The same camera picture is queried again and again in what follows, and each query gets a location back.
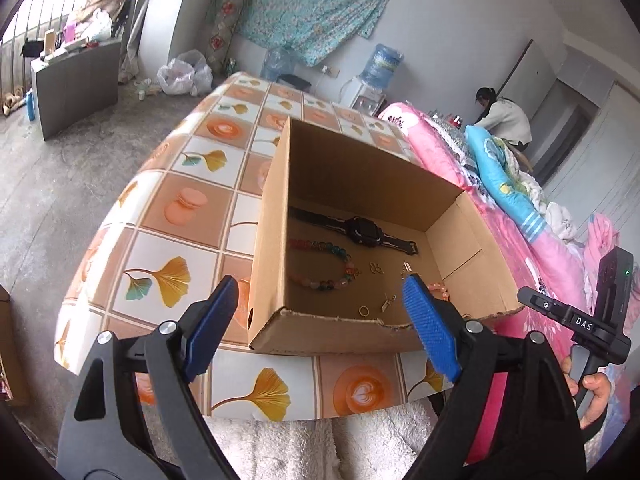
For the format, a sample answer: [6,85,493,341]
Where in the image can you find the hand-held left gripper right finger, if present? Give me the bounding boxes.
[400,272,588,480]

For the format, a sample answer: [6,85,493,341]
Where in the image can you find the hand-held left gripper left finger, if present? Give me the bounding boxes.
[55,275,240,480]

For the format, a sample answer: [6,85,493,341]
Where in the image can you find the pink bead bracelet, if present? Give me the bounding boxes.
[425,281,453,303]

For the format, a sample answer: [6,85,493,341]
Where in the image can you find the black wristwatch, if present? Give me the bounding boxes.
[287,206,420,257]

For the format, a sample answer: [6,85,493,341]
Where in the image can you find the multicoloured bead bracelet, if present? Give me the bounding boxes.
[287,237,362,291]

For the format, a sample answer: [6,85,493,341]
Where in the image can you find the torn cardboard box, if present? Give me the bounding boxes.
[247,116,523,356]

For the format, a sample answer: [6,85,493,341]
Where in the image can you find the person's right hand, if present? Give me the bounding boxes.
[561,355,615,431]

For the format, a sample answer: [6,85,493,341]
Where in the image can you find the pink blanket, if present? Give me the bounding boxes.
[377,102,640,461]

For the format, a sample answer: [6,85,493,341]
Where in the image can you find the white cloth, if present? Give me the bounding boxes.
[542,202,581,241]

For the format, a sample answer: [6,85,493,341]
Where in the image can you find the leaf pattern tablecloth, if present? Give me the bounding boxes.
[52,72,456,421]

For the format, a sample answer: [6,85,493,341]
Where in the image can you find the white fluffy blanket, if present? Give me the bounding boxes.
[202,400,441,480]

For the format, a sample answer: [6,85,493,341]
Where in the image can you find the light blue quilt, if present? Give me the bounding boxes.
[465,125,556,236]

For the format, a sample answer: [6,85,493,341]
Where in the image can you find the grey patterned quilt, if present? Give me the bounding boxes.
[430,112,476,166]

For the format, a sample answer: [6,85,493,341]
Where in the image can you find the small cardboard box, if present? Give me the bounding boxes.
[0,285,31,408]

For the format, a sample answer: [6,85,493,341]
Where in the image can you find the white water dispenser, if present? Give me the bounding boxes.
[345,76,391,116]

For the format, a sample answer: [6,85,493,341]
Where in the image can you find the white plastic bag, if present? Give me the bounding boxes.
[156,49,213,96]

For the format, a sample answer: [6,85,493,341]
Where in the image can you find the grey door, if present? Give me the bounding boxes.
[500,39,557,111]

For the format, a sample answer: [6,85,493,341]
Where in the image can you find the blue water jug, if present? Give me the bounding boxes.
[262,46,301,83]
[360,42,405,92]

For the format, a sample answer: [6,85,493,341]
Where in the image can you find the grey cabinet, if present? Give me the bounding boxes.
[30,39,123,142]

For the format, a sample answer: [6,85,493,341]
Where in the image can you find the rolled floral pillow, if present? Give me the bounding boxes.
[204,0,253,63]

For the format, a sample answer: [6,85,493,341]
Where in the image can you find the metal balcony railing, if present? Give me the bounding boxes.
[0,0,96,106]

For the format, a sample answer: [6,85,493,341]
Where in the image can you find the turquoise floral wall cloth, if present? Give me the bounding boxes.
[210,0,401,66]

